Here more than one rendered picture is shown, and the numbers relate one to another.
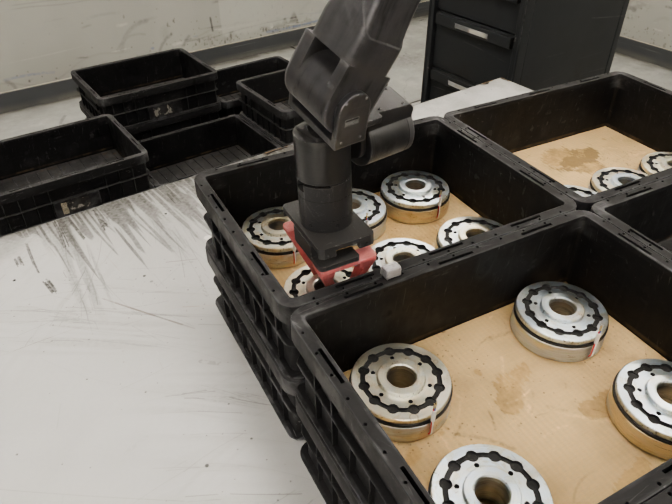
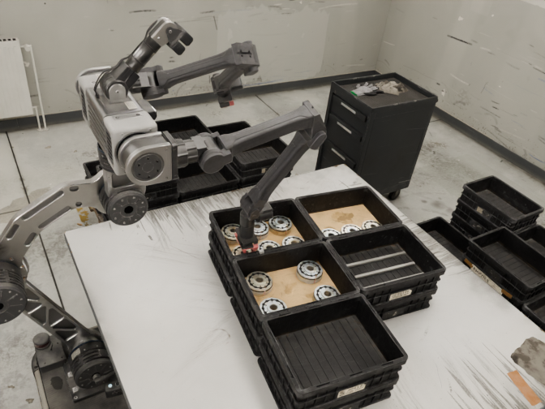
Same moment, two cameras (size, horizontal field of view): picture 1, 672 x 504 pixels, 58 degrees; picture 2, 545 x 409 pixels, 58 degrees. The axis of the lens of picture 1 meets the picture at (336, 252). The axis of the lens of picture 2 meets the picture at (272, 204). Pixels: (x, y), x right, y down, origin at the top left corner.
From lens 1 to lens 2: 1.29 m
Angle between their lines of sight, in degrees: 1
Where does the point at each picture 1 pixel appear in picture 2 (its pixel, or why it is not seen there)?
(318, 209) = (244, 233)
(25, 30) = not seen: hidden behind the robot
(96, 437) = (169, 287)
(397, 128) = (268, 214)
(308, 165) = (242, 221)
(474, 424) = (276, 294)
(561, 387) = (303, 290)
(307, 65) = (245, 200)
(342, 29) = (254, 195)
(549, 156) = (335, 214)
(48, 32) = not seen: hidden behind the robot
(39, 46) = not seen: hidden behind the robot
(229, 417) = (209, 288)
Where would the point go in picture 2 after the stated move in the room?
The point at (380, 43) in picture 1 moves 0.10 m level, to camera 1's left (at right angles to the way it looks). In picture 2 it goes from (262, 200) to (234, 196)
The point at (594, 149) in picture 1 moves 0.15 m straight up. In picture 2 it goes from (353, 214) to (359, 188)
